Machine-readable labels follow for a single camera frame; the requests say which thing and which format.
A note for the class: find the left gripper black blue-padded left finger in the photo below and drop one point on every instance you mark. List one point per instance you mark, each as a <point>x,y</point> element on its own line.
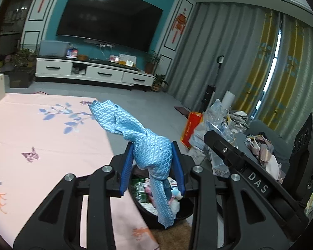
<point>55,224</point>

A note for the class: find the black trash bin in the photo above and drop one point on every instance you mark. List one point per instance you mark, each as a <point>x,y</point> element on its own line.
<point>179,207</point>

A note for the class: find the red orange shopping bag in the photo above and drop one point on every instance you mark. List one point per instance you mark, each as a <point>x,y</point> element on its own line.
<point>194,119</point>

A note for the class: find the grey curtain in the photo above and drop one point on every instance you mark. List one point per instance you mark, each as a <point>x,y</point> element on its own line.
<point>234,30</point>

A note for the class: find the yellow patterned curtain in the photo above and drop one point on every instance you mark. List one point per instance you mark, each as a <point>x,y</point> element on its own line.
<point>272,80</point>

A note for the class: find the translucent storage box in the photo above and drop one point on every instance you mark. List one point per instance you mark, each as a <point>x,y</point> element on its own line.
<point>53,48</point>

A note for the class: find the upright vacuum cleaner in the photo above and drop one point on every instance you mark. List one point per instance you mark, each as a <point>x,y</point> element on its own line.
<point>210,91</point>

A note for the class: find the light blue quilted cloth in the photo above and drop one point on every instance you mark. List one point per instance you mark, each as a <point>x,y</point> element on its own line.
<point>151,151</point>

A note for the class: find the white TV cabinet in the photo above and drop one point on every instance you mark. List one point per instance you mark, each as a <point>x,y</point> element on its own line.
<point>69,69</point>

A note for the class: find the potted plant by cabinet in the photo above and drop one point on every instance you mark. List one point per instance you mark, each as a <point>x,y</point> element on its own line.
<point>152,60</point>

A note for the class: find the brown fuzzy rug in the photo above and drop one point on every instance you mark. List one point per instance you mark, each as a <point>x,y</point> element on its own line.
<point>177,237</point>

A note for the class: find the pink patterned tablecloth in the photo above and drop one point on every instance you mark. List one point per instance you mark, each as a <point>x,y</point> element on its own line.
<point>43,138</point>

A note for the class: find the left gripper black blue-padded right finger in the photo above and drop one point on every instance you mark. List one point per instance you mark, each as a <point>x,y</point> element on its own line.
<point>248,224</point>

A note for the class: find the large black television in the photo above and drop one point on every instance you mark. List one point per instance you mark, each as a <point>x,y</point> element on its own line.
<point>130,23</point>

